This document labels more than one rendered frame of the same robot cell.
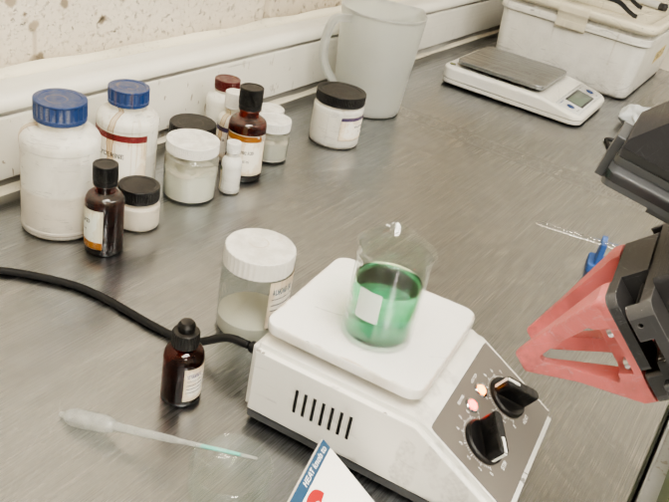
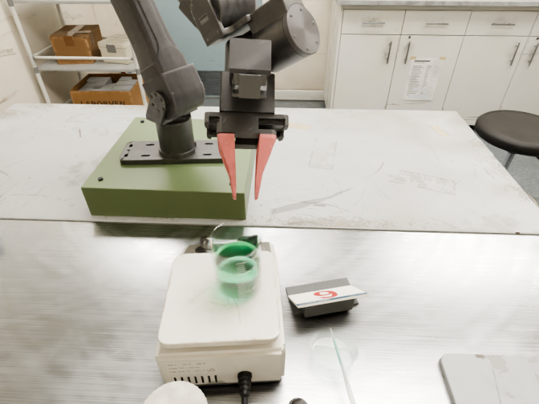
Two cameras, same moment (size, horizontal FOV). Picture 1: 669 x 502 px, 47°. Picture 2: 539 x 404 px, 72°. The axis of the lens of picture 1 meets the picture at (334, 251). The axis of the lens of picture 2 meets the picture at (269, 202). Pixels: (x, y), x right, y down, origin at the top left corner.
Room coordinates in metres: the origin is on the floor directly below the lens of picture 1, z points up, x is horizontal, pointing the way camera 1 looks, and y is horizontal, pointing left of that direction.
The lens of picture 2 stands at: (0.52, 0.21, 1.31)
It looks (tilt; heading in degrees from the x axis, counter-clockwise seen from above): 38 degrees down; 245
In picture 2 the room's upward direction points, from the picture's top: straight up
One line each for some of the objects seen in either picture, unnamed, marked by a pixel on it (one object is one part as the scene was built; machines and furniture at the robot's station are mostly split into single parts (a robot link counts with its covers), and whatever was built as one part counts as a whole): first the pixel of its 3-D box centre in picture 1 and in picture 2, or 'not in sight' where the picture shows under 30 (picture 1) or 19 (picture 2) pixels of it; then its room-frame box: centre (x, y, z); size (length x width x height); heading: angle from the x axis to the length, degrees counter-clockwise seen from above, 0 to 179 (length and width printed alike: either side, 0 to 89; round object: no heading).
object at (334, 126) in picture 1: (337, 115); not in sight; (0.99, 0.03, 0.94); 0.07 x 0.07 x 0.07
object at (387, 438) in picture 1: (394, 381); (225, 299); (0.45, -0.06, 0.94); 0.22 x 0.13 x 0.08; 68
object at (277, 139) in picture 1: (271, 137); not in sight; (0.89, 0.11, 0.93); 0.05 x 0.05 x 0.05
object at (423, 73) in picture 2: not in sight; (422, 78); (-1.53, -1.66, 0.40); 0.24 x 0.01 x 0.30; 153
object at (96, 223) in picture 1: (104, 206); not in sight; (0.61, 0.21, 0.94); 0.04 x 0.04 x 0.09
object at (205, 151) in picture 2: not in sight; (176, 135); (0.43, -0.40, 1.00); 0.20 x 0.07 x 0.08; 158
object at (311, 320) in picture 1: (375, 321); (221, 293); (0.46, -0.04, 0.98); 0.12 x 0.12 x 0.01; 68
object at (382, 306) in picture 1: (386, 287); (234, 262); (0.45, -0.04, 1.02); 0.06 x 0.05 x 0.08; 1
